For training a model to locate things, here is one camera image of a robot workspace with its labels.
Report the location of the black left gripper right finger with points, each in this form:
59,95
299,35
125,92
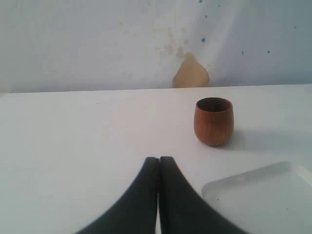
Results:
182,210

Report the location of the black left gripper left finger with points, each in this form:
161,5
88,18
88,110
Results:
136,210

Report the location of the brown wooden cup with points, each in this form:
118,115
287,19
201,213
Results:
213,121

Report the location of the white rectangular tray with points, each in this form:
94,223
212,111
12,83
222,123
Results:
275,199

